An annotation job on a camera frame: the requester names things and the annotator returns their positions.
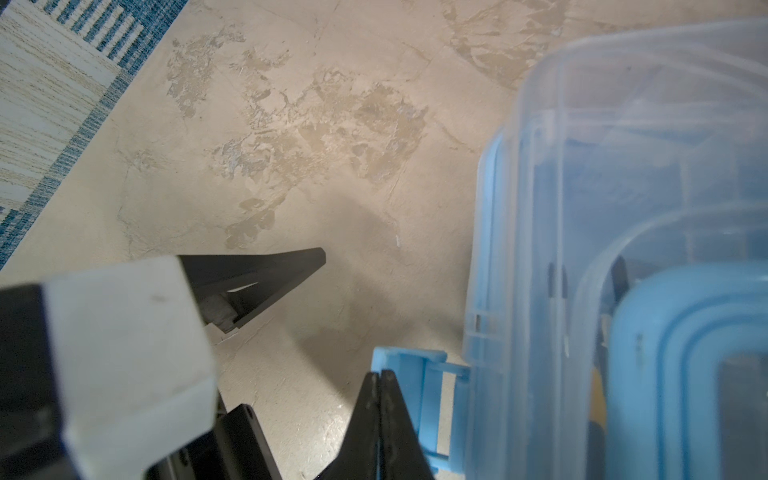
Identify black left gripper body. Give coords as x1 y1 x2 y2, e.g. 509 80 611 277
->
144 399 281 479

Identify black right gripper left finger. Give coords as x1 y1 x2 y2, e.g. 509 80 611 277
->
317 372 380 480

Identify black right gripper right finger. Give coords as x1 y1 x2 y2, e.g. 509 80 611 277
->
379 370 434 480

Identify light blue plastic tool box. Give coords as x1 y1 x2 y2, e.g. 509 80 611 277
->
372 18 767 479

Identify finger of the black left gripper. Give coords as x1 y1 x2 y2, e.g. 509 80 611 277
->
179 247 326 333

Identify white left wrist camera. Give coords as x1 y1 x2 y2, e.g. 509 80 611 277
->
0 255 220 480

